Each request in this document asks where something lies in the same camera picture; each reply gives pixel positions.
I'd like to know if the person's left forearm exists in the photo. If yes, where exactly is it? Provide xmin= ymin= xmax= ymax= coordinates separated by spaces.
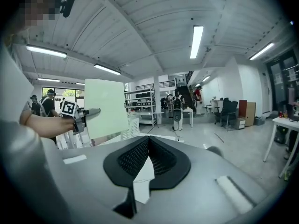
xmin=19 ymin=112 xmax=76 ymax=140

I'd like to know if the pale green folder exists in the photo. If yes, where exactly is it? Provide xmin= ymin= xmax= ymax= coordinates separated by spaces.
xmin=84 ymin=78 xmax=129 ymax=140

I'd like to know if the metal shelving rack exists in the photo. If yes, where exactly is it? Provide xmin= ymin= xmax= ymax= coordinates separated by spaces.
xmin=124 ymin=88 xmax=157 ymax=127

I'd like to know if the white drawer unit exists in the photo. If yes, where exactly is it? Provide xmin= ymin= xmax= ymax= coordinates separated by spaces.
xmin=234 ymin=117 xmax=246 ymax=131

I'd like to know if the black backpack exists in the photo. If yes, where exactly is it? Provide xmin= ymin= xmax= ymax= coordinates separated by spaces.
xmin=273 ymin=125 xmax=287 ymax=145

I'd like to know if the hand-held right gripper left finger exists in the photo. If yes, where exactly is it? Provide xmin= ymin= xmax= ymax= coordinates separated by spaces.
xmin=42 ymin=135 xmax=150 ymax=224

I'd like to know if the dark staircase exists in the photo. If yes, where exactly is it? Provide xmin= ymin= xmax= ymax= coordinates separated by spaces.
xmin=175 ymin=70 xmax=197 ymax=112

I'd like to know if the dark glass door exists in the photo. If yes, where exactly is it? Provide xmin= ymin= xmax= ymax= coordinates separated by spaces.
xmin=266 ymin=49 xmax=299 ymax=119

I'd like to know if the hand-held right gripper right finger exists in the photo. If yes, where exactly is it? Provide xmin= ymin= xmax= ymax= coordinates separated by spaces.
xmin=136 ymin=135 xmax=267 ymax=224

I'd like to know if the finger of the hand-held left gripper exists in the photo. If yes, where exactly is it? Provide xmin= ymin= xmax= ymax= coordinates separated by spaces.
xmin=83 ymin=107 xmax=101 ymax=116

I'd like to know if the brown wooden cabinet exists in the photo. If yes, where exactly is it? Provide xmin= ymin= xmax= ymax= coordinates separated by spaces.
xmin=244 ymin=101 xmax=256 ymax=127

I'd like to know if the white lattice file holder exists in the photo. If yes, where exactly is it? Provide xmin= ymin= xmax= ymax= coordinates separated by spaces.
xmin=120 ymin=116 xmax=141 ymax=141

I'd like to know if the long ceiling light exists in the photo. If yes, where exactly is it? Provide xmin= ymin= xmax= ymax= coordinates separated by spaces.
xmin=189 ymin=25 xmax=204 ymax=60
xmin=93 ymin=63 xmax=122 ymax=76
xmin=26 ymin=44 xmax=68 ymax=59
xmin=37 ymin=77 xmax=61 ymax=83
xmin=249 ymin=42 xmax=275 ymax=61

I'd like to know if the black office chair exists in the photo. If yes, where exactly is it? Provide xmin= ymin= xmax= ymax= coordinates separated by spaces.
xmin=214 ymin=97 xmax=239 ymax=132

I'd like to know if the small white table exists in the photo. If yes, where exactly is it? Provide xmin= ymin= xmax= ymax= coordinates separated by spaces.
xmin=183 ymin=108 xmax=194 ymax=129

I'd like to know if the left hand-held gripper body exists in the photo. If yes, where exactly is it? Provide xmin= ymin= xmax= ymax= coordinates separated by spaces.
xmin=59 ymin=98 xmax=87 ymax=135

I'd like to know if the red board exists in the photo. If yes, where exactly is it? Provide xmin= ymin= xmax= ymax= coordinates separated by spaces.
xmin=238 ymin=99 xmax=248 ymax=118

